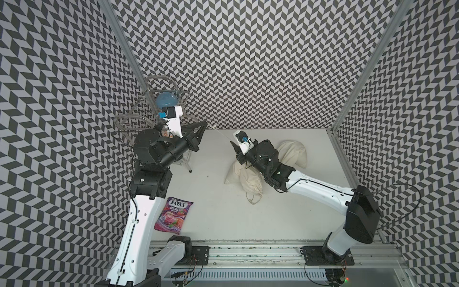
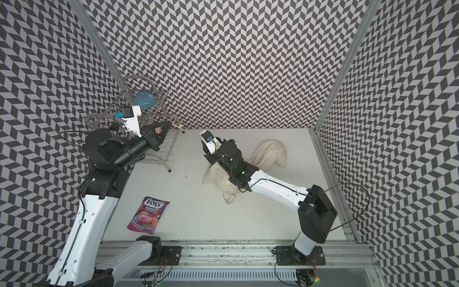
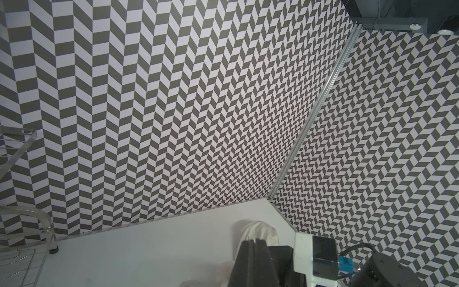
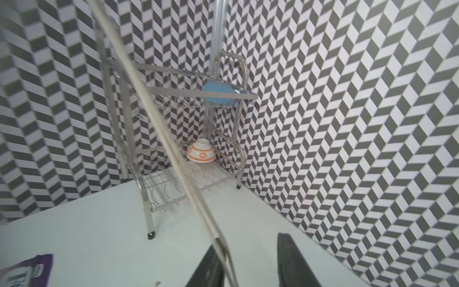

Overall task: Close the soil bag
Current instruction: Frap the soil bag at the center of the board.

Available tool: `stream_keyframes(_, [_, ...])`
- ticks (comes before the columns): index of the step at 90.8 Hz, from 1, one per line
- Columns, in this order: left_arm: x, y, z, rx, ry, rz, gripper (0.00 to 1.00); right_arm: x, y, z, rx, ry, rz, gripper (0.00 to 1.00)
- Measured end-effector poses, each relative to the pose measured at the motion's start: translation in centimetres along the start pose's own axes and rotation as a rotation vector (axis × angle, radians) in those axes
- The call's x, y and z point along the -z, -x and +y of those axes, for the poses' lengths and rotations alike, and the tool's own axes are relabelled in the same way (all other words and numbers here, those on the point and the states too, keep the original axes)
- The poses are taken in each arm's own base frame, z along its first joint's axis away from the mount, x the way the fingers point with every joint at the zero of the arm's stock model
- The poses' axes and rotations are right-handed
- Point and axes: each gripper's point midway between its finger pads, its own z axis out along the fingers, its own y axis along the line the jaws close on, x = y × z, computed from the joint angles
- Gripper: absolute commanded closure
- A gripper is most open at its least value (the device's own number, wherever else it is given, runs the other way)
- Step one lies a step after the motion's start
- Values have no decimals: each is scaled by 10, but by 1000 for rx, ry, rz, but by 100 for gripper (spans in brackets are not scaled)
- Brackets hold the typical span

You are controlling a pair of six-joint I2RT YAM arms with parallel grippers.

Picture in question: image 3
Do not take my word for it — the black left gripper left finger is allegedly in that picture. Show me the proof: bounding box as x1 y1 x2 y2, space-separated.
228 240 255 287

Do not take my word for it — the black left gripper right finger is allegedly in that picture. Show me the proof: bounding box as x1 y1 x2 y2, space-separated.
253 239 280 287

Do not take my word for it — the aluminium corner frame post right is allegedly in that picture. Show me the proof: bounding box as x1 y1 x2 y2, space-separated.
267 23 363 234

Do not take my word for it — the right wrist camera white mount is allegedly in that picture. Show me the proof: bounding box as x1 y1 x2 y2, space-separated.
293 233 355 287

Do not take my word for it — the metal wire dish rack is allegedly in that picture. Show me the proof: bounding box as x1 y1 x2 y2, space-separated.
1 126 59 287

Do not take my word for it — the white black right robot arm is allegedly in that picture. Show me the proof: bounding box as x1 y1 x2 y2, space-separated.
268 243 426 287

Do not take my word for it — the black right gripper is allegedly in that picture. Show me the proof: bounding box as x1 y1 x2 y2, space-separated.
268 246 307 287

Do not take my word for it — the cream cloth soil bag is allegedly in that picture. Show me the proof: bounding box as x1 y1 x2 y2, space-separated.
217 221 279 287

